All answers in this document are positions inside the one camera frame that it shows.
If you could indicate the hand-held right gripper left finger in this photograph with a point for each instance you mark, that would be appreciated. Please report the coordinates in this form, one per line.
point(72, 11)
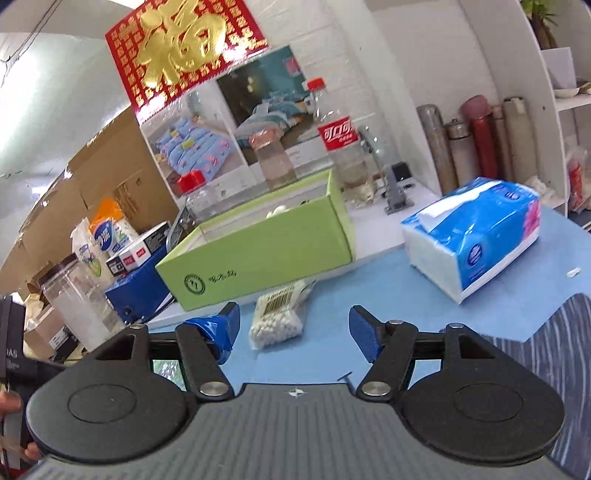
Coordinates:
point(221, 330)

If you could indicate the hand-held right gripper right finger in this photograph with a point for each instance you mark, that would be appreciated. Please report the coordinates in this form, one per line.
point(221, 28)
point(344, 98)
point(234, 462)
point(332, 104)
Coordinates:
point(362, 332)

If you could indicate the bag of cotton swabs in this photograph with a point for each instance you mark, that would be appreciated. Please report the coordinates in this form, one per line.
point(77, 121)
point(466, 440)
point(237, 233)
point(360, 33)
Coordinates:
point(277, 323)

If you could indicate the green cardboard box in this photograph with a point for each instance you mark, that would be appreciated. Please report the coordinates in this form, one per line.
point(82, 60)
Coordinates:
point(258, 258)

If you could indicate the white cloth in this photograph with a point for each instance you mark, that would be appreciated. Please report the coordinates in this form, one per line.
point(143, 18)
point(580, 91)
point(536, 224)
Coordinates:
point(277, 211)

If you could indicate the person's left hand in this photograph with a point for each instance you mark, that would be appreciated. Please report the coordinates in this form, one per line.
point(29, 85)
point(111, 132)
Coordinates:
point(9, 402)

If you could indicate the small brown box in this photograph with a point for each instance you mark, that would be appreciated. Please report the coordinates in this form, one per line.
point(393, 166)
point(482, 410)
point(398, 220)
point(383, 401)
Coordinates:
point(46, 330)

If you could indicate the blue printed tablecloth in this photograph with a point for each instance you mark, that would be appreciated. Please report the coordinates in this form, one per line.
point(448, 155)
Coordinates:
point(369, 286)

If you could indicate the clear canister with black lid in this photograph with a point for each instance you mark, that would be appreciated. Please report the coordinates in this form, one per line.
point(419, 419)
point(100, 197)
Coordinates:
point(78, 300)

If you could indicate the blue metal device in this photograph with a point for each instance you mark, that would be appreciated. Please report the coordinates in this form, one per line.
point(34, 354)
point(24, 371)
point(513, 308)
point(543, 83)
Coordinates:
point(138, 288)

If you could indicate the white plastic packet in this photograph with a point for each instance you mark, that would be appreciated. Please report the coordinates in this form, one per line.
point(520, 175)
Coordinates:
point(87, 258)

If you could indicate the grey clamp stand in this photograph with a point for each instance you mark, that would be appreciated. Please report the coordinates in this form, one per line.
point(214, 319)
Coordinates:
point(178, 230)
point(397, 194)

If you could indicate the white black small box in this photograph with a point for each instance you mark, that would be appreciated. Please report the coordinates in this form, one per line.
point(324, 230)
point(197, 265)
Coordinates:
point(138, 251)

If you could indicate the orange blue wipes packet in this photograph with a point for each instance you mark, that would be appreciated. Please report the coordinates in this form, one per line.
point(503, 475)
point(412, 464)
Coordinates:
point(111, 235)

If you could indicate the blue white tissue pack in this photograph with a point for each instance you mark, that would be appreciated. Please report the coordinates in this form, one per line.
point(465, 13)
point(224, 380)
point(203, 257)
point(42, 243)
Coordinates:
point(480, 240)

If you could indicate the red cap plastic jar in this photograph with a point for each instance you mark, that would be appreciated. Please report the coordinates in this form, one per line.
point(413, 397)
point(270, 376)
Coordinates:
point(191, 181)

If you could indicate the pink cap glass jar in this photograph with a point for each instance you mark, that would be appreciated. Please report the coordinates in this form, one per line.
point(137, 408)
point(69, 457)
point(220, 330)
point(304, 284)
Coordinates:
point(274, 166)

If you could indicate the brown cardboard box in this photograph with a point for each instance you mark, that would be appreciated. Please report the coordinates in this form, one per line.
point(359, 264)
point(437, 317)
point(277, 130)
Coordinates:
point(101, 184)

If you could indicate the red label cola bottle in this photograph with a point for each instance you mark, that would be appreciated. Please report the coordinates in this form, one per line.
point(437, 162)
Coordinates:
point(337, 134)

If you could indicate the short steel thermos flask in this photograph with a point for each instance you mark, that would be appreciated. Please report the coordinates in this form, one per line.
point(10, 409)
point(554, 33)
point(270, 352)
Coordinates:
point(461, 152)

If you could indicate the small white paper scrap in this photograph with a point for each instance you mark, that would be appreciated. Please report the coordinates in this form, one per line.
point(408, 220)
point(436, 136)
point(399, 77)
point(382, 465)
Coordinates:
point(574, 271)

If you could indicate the red thermos flask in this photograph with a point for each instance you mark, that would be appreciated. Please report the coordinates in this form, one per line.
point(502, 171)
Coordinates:
point(480, 138)

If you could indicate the tan thermos flask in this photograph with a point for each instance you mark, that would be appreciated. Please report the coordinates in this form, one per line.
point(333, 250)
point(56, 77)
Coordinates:
point(502, 147)

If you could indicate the cream thermos flask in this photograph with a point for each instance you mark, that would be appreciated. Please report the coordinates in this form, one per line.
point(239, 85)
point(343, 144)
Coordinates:
point(519, 138)

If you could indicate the red clear snack bag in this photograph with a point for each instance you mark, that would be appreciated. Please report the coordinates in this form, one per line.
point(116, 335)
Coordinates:
point(576, 182)

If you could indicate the white shelf unit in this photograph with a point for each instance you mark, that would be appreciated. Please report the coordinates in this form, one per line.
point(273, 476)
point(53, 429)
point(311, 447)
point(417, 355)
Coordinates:
point(517, 55)

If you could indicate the white bowl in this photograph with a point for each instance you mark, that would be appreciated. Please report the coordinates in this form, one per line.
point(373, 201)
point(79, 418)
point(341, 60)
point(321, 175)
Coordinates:
point(570, 92)

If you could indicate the white card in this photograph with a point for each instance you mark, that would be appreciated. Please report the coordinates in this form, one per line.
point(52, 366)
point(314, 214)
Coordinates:
point(558, 69)

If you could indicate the green potted plant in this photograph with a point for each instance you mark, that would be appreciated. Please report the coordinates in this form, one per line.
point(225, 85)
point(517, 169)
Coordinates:
point(545, 18)

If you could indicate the bedding wall poster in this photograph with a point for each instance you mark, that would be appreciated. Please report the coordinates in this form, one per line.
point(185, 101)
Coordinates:
point(194, 138)

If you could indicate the red gold wall decoration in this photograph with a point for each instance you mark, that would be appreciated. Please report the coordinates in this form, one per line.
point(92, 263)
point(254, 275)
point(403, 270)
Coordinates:
point(184, 46)

